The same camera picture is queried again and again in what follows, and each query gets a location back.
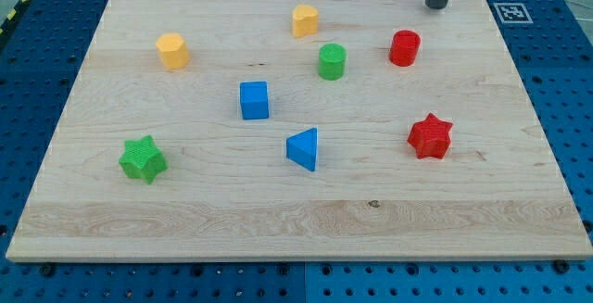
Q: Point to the red cylinder block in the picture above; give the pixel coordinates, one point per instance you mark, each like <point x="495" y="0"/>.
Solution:
<point x="404" y="48"/>

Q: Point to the light wooden board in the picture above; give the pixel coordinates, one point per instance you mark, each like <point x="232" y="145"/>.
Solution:
<point x="230" y="193"/>

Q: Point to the white fiducial marker tag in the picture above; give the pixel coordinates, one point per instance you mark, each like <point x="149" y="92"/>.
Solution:
<point x="512" y="13"/>

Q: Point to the green cylinder block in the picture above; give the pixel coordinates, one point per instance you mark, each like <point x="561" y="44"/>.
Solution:
<point x="332" y="61"/>

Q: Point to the yellow heart block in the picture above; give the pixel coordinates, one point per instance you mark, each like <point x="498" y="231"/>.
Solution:
<point x="305" y="20"/>

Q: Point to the red star block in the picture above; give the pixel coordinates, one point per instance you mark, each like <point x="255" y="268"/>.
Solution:
<point x="430" y="137"/>

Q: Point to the blue triangle block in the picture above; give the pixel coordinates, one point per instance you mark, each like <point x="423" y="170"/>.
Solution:
<point x="302" y="148"/>

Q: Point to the blue cube block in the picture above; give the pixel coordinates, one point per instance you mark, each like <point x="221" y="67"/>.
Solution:
<point x="254" y="100"/>

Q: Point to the yellow hexagon block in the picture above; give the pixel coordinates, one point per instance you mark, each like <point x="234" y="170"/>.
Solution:
<point x="172" y="50"/>

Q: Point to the black bolt front right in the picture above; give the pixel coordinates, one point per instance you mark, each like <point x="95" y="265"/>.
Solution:
<point x="560" y="266"/>

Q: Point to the black bolt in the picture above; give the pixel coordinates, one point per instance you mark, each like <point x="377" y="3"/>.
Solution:
<point x="560" y="266"/>
<point x="47" y="270"/>

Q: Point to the green star block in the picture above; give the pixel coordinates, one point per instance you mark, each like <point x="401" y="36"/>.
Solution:
<point x="142" y="159"/>

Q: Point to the black bolt front left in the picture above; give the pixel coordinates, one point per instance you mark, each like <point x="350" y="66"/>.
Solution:
<point x="47" y="270"/>

